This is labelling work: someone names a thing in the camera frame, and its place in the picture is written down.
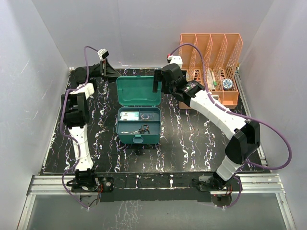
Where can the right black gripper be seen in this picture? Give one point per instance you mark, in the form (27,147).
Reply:
(158,78)

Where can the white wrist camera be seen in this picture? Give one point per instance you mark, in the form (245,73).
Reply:
(172,59)
(103,54)

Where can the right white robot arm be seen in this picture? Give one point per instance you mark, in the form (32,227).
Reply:
(243,133)

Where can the white tube in organizer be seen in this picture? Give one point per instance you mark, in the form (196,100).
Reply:
(211,80)

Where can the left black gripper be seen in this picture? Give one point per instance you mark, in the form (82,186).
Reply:
(109,71)

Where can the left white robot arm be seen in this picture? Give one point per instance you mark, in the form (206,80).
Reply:
(75,116)

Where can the round blue white tin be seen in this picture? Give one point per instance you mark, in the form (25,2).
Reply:
(227,84)

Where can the black handled scissors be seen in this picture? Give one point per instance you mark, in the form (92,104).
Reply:
(144,129)

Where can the clear bag with rubber bands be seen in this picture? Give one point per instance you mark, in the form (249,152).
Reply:
(146,116)

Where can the blue divided tray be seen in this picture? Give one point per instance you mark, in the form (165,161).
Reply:
(154,124)

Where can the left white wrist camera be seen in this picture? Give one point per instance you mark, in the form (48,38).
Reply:
(103,54)

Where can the teal white small box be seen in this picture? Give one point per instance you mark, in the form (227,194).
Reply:
(216,98)

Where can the orange file organizer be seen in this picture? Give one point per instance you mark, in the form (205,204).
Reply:
(221,54)

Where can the white blue bandage box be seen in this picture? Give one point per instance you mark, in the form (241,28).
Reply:
(129,116)

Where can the green medicine kit box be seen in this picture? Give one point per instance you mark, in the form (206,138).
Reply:
(137,91)

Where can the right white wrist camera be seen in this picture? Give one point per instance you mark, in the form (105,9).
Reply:
(172,59)

